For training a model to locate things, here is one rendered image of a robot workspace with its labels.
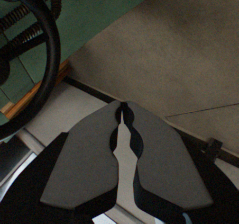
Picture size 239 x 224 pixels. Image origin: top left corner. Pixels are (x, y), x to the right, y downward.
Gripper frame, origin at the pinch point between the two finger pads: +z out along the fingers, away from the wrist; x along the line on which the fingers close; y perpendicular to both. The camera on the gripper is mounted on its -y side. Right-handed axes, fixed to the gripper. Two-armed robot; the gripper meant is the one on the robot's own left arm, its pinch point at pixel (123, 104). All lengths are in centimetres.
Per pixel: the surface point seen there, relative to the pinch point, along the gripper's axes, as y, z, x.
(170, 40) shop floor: 13, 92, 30
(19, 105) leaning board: 84, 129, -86
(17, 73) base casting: 12.8, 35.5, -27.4
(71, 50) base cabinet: 11, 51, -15
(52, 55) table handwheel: 4.1, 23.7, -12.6
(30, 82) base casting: 17.0, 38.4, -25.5
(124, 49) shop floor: 27, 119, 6
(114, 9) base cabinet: -2, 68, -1
